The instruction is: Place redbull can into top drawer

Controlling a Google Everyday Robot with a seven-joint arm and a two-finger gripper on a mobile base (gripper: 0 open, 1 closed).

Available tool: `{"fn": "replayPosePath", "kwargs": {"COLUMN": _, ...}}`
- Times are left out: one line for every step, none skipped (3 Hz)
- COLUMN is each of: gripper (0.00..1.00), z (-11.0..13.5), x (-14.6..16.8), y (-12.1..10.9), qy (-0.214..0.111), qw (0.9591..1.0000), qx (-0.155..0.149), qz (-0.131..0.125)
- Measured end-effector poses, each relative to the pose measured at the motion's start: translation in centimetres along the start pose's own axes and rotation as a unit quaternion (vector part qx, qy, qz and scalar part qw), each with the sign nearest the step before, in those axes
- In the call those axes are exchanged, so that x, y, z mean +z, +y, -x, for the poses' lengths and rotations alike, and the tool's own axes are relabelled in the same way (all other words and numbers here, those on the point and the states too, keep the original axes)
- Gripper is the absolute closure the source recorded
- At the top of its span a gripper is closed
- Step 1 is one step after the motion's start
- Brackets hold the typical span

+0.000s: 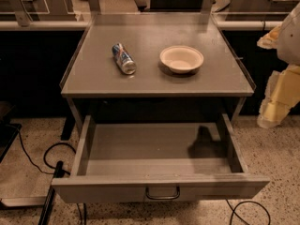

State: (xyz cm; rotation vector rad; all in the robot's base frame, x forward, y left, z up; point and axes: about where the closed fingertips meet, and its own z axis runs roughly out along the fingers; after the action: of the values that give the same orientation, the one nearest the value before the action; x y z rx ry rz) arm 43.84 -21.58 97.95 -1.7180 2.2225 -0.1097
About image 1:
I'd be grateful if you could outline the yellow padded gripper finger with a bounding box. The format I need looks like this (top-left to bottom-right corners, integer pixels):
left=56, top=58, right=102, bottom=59
left=257, top=65, right=300, bottom=128

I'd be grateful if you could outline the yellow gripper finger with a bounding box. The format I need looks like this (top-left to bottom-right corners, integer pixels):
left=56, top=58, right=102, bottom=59
left=257, top=25, right=281, bottom=50

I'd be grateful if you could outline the blue silver redbull can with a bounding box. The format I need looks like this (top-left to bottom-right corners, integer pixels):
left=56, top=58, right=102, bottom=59
left=112, top=43, right=137, bottom=75

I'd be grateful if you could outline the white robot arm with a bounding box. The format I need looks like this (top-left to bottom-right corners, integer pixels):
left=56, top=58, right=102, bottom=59
left=257, top=3, right=300, bottom=128

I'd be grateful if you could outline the grey cabinet with counter top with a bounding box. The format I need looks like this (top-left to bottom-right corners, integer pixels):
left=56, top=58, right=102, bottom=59
left=61, top=13, right=255, bottom=128

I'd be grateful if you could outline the open grey top drawer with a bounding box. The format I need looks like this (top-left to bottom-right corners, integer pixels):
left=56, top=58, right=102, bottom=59
left=52, top=115, right=269, bottom=203

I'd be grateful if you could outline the grey background table right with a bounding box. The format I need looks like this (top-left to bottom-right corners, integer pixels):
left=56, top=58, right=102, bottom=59
left=212, top=0, right=300, bottom=21

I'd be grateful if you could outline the grey background table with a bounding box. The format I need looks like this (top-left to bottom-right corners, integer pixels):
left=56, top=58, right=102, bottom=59
left=0, top=0, right=102, bottom=27
left=212, top=0, right=300, bottom=21

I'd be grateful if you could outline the white paper bowl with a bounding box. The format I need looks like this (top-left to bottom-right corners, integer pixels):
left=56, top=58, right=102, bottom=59
left=159, top=46, right=204, bottom=74

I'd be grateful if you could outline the grey background table left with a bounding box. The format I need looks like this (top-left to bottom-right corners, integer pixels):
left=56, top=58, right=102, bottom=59
left=0, top=0, right=102, bottom=27

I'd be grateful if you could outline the black power strip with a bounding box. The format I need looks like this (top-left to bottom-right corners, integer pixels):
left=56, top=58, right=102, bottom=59
left=37, top=160, right=65, bottom=225

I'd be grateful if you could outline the dark object at left edge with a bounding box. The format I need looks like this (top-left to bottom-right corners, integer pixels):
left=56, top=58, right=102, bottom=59
left=0, top=101, right=22, bottom=162

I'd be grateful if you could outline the white horizontal rail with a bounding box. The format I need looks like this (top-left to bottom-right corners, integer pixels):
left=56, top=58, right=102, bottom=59
left=0, top=21, right=281, bottom=31

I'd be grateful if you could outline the black floor cable right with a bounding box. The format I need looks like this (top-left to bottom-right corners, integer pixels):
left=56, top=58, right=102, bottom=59
left=225, top=199, right=272, bottom=225

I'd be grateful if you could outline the black floor cable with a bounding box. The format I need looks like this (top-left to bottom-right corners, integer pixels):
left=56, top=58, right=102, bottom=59
left=225, top=199, right=272, bottom=225
left=6, top=123, right=77, bottom=176

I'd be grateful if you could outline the black metal drawer handle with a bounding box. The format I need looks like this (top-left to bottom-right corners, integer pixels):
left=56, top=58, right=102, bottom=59
left=145, top=187, right=181, bottom=201

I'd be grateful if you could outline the black floor cable left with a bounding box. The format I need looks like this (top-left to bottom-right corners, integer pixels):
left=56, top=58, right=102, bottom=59
left=6, top=123, right=77, bottom=176

